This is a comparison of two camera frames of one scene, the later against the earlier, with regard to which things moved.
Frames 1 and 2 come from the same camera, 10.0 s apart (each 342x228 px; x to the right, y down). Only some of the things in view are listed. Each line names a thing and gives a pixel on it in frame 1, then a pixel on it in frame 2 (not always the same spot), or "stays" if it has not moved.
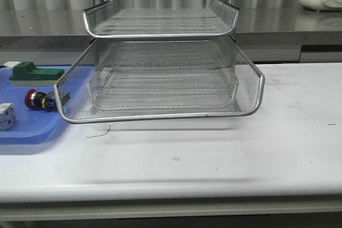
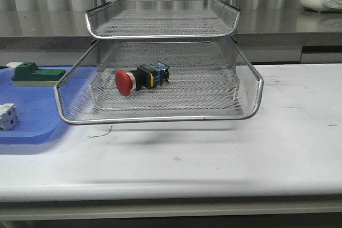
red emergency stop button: x=41 y=100 -> x=150 y=76
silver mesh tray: x=139 y=79 stays
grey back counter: x=56 y=36 stays
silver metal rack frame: x=186 y=17 stays
